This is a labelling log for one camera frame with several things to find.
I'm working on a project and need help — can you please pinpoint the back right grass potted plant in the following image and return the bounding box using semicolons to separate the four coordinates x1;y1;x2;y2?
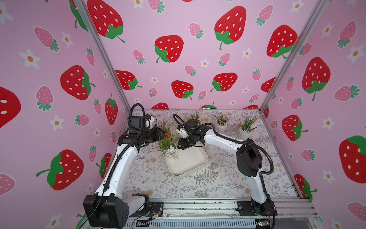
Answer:
237;116;258;140

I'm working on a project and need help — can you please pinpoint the aluminium front rail frame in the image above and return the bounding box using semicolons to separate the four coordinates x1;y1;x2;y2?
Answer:
124;198;325;229

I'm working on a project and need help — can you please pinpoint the orange flower potted plant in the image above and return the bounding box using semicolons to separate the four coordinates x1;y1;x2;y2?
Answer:
157;132;178;156

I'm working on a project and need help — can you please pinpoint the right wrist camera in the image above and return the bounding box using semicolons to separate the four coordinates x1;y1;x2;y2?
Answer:
176;119;198;138

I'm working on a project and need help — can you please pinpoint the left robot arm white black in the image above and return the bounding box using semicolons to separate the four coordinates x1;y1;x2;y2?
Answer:
83;127;165;229

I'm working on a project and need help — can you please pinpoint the pink flower plant pot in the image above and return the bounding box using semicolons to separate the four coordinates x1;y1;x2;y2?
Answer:
159;122;171;135

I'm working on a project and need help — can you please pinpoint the back left pink potted plant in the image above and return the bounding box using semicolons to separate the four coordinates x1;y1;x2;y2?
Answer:
188;109;201;126

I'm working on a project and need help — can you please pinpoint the back centre potted plant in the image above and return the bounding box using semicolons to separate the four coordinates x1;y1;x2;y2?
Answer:
215;112;230;133

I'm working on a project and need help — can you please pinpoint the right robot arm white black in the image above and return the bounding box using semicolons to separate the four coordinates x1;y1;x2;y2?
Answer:
176;127;277;216

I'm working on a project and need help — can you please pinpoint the white rectangular storage tray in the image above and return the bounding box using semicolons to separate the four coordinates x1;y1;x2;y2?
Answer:
162;125;209;177

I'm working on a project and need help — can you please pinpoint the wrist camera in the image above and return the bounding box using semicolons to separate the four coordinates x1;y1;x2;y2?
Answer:
176;119;198;138
129;114;156;130

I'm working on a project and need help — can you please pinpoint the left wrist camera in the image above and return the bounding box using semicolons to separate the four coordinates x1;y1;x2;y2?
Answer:
129;114;156;130

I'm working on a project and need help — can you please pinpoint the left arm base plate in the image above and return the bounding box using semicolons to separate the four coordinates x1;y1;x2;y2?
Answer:
129;201;164;218

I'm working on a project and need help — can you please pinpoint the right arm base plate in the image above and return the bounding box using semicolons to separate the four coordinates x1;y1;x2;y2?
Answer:
235;199;278;216

